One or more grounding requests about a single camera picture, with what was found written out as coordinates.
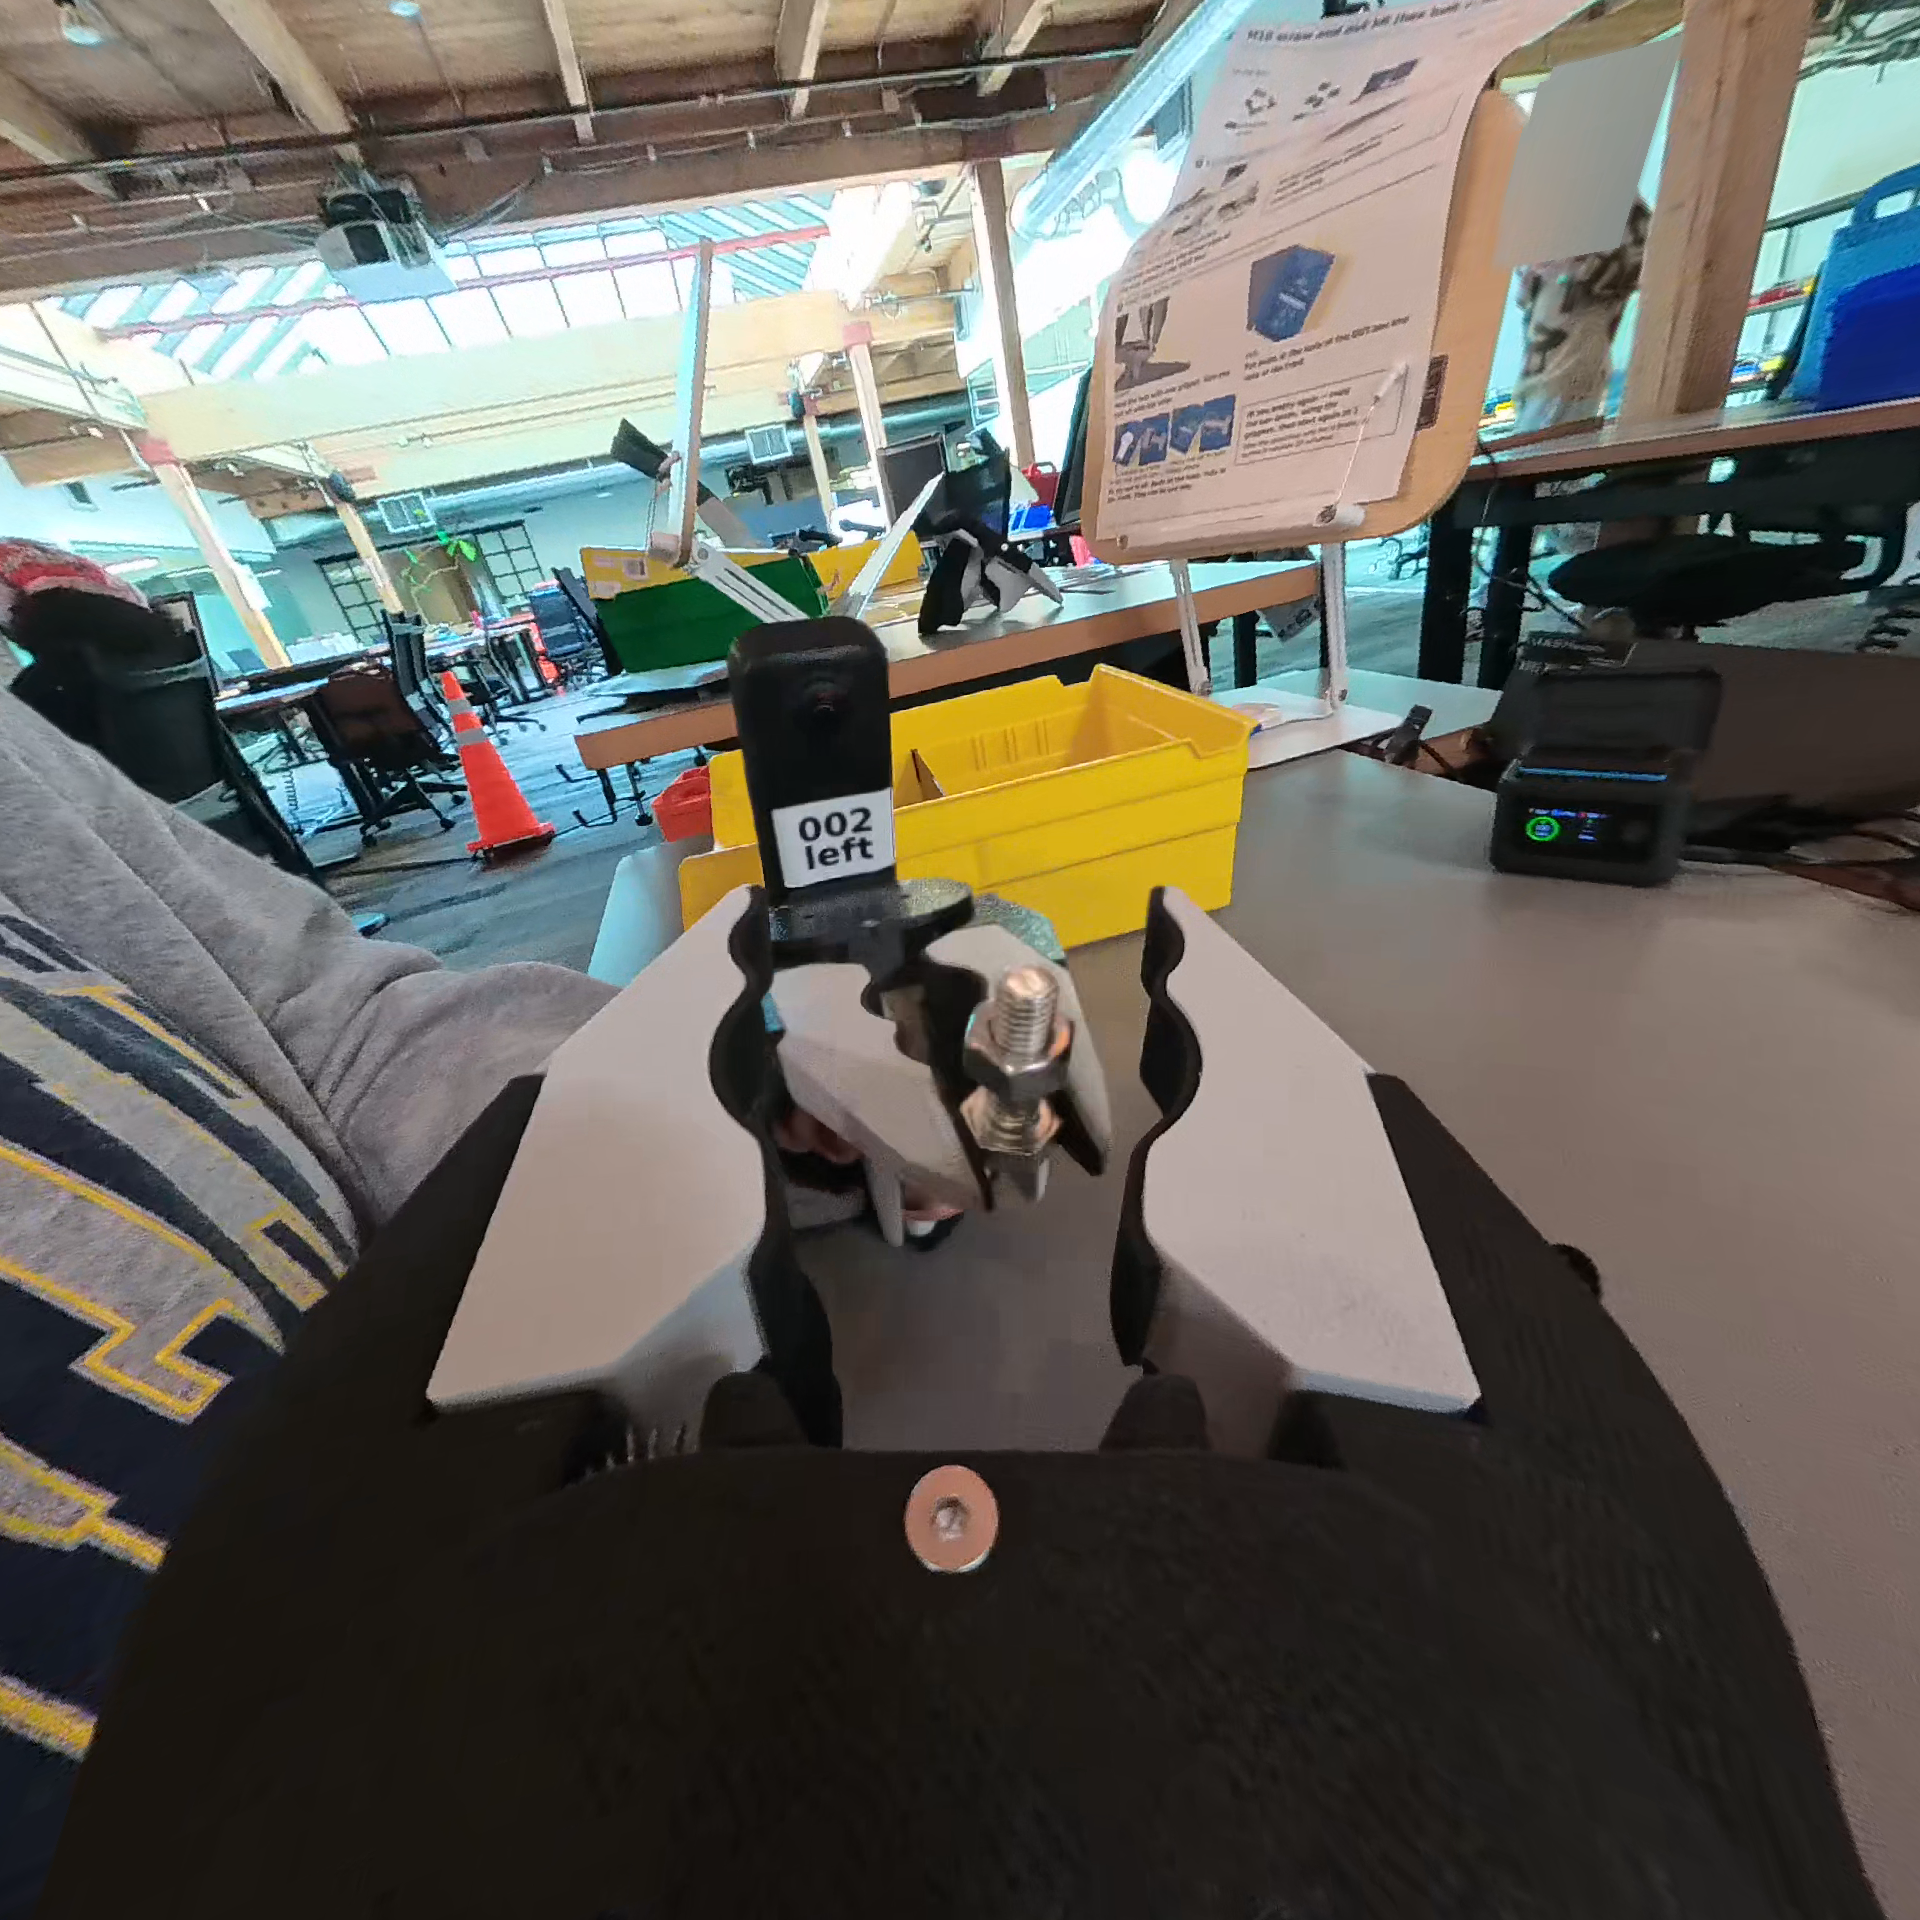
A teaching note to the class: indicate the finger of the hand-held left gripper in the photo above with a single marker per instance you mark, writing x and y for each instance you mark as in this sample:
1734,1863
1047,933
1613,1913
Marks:
1090,1079
863,1066

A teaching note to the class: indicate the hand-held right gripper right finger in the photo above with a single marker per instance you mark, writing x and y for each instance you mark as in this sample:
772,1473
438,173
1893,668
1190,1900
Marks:
1306,1201

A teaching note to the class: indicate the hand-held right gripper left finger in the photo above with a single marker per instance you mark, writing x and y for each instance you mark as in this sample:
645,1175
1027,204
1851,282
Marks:
599,1201

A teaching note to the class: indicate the silver hex nut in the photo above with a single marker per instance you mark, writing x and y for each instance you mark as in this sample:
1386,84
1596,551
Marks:
1013,1060

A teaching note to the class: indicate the silver steel bolt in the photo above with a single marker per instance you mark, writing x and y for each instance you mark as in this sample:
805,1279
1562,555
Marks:
1031,997

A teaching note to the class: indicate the person's left hand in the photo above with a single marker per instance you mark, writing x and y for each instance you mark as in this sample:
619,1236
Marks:
822,1140

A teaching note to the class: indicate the orange plastic object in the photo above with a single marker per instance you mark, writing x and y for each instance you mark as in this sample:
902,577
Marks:
682,802

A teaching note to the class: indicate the green plastic bin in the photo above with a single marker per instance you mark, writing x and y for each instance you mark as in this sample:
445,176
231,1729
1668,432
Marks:
692,615

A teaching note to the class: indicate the spare hand-held gripper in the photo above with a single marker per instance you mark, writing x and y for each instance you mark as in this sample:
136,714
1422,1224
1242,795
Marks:
975,578

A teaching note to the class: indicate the computer monitor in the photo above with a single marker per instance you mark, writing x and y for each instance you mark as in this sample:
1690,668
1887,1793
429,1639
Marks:
910,476

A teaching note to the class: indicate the yellow plastic bin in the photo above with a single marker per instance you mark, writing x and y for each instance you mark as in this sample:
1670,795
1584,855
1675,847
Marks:
1079,809

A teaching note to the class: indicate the wooden edge table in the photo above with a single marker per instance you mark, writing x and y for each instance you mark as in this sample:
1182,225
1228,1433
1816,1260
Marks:
1079,615

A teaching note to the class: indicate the orange traffic cone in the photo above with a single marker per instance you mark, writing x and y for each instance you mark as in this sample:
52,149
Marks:
495,779

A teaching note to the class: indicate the white document stand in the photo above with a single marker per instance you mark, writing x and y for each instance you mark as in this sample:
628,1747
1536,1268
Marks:
694,420

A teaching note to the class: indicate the black office chair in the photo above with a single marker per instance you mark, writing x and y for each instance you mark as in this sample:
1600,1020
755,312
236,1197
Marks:
376,735

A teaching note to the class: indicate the black clip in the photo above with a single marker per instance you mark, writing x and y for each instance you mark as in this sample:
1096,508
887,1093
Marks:
1406,738

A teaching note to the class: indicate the black device with display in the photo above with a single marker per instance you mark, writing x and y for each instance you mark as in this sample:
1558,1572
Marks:
1589,819

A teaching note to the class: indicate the ceiling mounted unit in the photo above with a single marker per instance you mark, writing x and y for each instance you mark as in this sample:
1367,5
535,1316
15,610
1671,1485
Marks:
376,241

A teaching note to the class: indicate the printed instruction sheet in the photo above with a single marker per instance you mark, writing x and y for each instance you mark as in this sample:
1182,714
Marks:
1291,271

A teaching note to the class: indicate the dark grey case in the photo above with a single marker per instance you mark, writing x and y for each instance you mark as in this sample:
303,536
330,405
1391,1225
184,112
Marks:
1830,735

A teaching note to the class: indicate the instruction sheet on stand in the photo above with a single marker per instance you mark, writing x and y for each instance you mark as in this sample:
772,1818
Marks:
1448,375

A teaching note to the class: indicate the blue bag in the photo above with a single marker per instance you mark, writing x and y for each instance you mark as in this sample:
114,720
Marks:
1868,299

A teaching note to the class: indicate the dark frame table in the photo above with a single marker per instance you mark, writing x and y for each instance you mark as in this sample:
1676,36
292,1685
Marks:
1725,434

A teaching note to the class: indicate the wooden post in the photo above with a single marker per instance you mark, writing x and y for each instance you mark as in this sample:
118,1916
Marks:
1710,211

